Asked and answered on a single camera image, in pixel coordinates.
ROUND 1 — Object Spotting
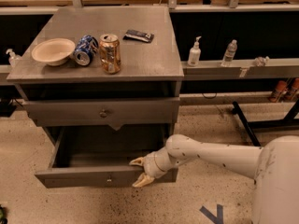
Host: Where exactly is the orange soda can upright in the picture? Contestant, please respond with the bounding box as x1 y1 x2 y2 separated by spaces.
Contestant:
99 34 121 74

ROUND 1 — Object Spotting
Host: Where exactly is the orange bottle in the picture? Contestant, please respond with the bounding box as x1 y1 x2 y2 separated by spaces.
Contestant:
269 80 287 102
284 77 299 101

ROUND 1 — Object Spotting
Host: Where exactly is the grey wooden drawer cabinet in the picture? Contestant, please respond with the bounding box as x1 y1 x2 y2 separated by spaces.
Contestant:
6 5 185 181

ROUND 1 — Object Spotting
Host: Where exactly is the grey top drawer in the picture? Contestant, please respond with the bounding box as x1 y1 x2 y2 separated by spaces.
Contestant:
23 97 179 130

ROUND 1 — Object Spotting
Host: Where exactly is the orange bottle left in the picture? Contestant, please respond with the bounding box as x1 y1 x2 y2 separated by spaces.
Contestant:
269 80 287 102

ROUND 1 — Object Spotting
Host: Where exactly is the white bowl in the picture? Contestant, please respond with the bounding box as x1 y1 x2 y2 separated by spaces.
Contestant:
31 38 76 66

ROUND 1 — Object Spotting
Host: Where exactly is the white pump lotion bottle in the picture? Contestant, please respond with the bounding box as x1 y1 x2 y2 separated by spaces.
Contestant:
187 36 201 66

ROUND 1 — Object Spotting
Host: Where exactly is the black metal stand frame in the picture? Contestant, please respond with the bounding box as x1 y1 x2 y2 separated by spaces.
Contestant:
232 100 299 147

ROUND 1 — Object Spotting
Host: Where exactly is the crumpled white paper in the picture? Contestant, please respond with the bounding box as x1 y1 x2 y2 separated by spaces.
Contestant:
253 56 270 67

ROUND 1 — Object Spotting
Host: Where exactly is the orange bottle right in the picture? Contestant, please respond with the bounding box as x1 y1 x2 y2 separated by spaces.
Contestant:
284 77 299 101

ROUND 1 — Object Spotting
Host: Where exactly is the blue soda can lying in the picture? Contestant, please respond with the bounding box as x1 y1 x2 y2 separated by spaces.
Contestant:
73 35 99 66

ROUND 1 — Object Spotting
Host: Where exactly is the grey drawer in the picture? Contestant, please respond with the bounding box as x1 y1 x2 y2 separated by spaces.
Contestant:
23 97 179 130
36 124 169 189

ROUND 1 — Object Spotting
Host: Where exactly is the dark snack bar wrapper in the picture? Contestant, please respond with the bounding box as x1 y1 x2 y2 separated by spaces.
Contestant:
123 30 154 43

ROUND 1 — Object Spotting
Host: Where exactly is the clear water bottle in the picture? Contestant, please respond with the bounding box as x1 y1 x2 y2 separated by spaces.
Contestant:
221 39 237 67

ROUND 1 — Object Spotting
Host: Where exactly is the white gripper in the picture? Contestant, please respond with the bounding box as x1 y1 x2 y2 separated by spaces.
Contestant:
129 147 177 188

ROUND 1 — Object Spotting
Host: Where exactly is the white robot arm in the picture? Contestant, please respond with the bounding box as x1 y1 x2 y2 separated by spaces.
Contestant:
130 134 299 224

